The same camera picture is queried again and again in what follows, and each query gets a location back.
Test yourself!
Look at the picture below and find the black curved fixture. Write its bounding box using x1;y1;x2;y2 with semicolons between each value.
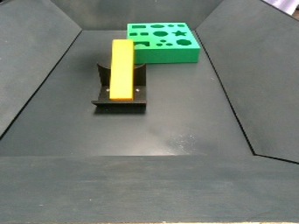
92;64;146;106

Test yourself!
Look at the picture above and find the yellow rectangular block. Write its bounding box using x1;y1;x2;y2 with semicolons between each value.
109;39;134;101

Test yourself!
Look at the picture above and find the green foam shape board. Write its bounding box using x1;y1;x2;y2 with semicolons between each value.
125;22;201;64

